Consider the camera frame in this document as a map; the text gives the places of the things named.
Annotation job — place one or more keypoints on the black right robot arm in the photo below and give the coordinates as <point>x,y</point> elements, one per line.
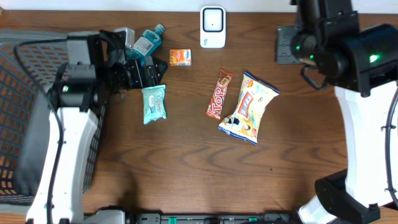
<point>361,66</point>

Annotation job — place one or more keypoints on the grey plastic shopping basket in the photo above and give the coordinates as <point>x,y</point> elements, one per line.
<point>25,119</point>

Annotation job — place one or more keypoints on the white barcode scanner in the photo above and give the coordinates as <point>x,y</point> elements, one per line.
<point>212,27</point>

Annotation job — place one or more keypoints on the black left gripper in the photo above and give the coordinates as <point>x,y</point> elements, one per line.
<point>150,79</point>

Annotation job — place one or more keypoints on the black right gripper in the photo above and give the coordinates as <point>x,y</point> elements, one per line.
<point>286,54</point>

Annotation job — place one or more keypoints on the cream snack chips bag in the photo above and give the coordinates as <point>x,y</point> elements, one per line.
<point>245,121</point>

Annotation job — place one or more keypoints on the orange Top chocolate bar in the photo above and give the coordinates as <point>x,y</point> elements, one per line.
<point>217,99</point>

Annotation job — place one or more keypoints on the blue Listerine mouthwash bottle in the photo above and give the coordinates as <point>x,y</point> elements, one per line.
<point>146,44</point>

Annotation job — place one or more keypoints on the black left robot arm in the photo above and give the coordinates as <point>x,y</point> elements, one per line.
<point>99,65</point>

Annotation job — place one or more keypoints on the orange snack packet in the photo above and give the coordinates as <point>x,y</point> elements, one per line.
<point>180,57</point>

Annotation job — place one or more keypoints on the mint green wipes pack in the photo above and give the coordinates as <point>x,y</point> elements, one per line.
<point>153,99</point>

